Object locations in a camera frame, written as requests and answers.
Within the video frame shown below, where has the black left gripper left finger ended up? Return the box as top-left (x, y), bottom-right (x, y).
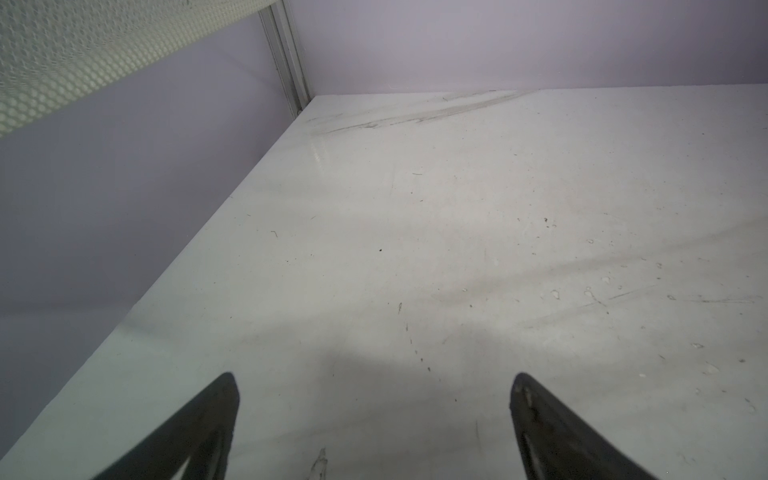
top-left (96, 372), bottom-right (240, 479)

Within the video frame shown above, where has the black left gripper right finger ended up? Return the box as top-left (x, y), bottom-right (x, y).
top-left (509, 372), bottom-right (654, 480)

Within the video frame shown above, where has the lower white mesh shelf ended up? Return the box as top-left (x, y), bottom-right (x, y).
top-left (1, 0), bottom-right (270, 135)

